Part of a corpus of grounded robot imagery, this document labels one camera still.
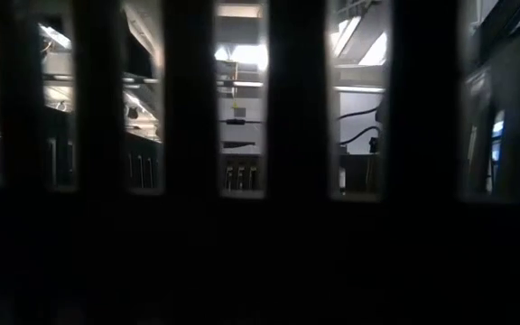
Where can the black slotted plastic basket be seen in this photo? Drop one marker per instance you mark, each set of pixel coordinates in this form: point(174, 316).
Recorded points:
point(260, 271)

